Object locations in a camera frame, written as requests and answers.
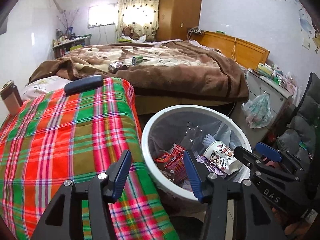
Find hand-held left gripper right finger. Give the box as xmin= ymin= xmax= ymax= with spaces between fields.
xmin=183 ymin=150 xmax=288 ymax=240

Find dried branches in vase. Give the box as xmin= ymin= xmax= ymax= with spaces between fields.
xmin=57 ymin=9 xmax=79 ymax=34

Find grey nightstand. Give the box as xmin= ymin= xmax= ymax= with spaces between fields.
xmin=246 ymin=69 xmax=294 ymax=140

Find white foam fruit net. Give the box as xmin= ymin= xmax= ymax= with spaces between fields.
xmin=202 ymin=134 xmax=217 ymax=148

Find white floral pillow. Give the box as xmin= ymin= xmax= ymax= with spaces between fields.
xmin=20 ymin=76 xmax=72 ymax=100

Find cluttered shelf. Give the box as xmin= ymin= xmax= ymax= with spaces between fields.
xmin=52 ymin=34 xmax=92 ymax=59

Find blue wall stickers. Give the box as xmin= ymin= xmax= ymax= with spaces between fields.
xmin=264 ymin=0 xmax=320 ymax=53

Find white round trash bin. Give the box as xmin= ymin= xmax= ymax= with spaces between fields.
xmin=141 ymin=104 xmax=252 ymax=202

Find patterned curtain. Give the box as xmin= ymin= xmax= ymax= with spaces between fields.
xmin=115 ymin=0 xmax=160 ymax=42

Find green printed plastic bag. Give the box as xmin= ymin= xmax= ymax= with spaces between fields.
xmin=241 ymin=91 xmax=273 ymax=129

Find person's right hand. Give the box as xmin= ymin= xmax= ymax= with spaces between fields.
xmin=271 ymin=206 xmax=309 ymax=237

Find black glasses case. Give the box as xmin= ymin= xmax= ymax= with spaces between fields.
xmin=64 ymin=74 xmax=104 ymax=96

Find purple milk carton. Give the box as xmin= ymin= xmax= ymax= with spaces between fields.
xmin=196 ymin=155 xmax=227 ymax=179

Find yellow cable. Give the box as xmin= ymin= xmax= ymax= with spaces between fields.
xmin=231 ymin=37 xmax=238 ymax=60

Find wooden headboard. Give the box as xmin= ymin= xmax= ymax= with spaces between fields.
xmin=194 ymin=31 xmax=270 ymax=70

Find wooden wardrobe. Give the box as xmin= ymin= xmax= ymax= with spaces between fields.
xmin=155 ymin=0 xmax=203 ymax=42

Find brown teddy bear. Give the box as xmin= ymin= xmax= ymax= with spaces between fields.
xmin=122 ymin=26 xmax=140 ymax=40

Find window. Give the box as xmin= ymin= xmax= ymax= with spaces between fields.
xmin=87 ymin=4 xmax=119 ymax=28

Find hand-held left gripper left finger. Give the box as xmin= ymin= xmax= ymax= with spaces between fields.
xmin=30 ymin=150 xmax=132 ymax=240

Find brown blanket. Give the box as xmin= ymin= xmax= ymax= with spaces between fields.
xmin=28 ymin=40 xmax=249 ymax=103

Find pile of small boxes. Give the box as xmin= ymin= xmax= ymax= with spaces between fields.
xmin=256 ymin=62 xmax=297 ymax=95

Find printed paper cup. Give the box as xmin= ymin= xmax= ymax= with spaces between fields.
xmin=203 ymin=141 xmax=240 ymax=174

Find dark snack wrapper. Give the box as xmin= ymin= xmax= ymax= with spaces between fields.
xmin=109 ymin=62 xmax=129 ymax=73

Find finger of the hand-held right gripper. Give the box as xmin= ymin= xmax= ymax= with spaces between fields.
xmin=255 ymin=142 xmax=303 ymax=173
xmin=234 ymin=145 xmax=298 ymax=181

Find plaid tablecloth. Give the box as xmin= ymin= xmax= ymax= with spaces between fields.
xmin=0 ymin=77 xmax=179 ymax=240

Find red drink carton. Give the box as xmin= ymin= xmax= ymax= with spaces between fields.
xmin=164 ymin=144 xmax=187 ymax=178

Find black chair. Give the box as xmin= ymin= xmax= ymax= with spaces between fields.
xmin=265 ymin=72 xmax=320 ymax=170

